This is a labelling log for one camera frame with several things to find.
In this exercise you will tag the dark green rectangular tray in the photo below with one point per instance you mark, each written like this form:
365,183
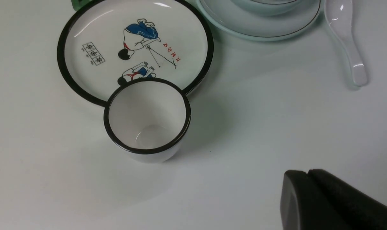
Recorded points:
78,4

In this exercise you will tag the pale blue plate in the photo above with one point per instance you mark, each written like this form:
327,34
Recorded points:
232,19

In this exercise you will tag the white ceramic spoon front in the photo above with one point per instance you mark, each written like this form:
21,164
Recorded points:
339,17

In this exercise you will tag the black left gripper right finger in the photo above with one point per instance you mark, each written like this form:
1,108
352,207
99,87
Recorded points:
357,209

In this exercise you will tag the white plate with cartoon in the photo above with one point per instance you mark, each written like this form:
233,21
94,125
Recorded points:
108,43

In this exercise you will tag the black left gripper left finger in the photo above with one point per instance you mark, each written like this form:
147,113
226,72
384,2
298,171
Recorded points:
304,207

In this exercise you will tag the white cup black rim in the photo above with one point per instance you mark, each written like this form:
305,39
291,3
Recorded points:
148,118

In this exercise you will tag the pale blue bowl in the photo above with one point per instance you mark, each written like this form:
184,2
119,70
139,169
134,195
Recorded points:
267,7

